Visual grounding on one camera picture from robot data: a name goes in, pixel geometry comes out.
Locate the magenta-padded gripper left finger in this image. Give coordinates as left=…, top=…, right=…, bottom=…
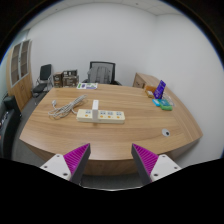
left=39, top=142, right=92, bottom=186

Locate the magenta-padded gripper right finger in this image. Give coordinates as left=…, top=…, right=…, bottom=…
left=130, top=143, right=183, bottom=186

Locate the cream power strip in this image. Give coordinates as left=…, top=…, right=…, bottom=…
left=76, top=108, right=126, bottom=125

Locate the green folded cloth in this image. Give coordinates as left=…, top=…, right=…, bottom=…
left=159, top=101, right=174, bottom=112

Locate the teal flat box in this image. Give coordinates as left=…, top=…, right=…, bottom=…
left=157, top=98, right=171, bottom=108

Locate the clear plastic bag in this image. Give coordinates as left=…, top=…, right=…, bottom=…
left=162, top=92, right=175, bottom=107

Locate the orange box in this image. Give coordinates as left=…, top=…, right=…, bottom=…
left=144, top=85, right=158, bottom=94

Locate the purple standing package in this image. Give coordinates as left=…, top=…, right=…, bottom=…
left=153, top=79, right=167, bottom=100

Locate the white printed leaflet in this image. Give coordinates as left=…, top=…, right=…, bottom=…
left=76, top=82, right=99, bottom=91

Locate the black armchair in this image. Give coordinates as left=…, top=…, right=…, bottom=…
left=0, top=94, right=22, bottom=160

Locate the wooden side cabinet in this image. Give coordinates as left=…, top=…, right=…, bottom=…
left=132, top=72, right=161, bottom=89

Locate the wooden glass-door cabinet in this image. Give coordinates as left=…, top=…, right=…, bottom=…
left=5, top=39, right=34, bottom=111

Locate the grey mesh office chair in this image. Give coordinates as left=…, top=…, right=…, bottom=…
left=82, top=60, right=123, bottom=86

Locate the black visitor chair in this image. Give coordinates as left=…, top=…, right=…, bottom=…
left=31, top=63, right=54, bottom=99

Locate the white coiled power cable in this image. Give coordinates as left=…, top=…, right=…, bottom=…
left=47, top=94, right=88, bottom=120

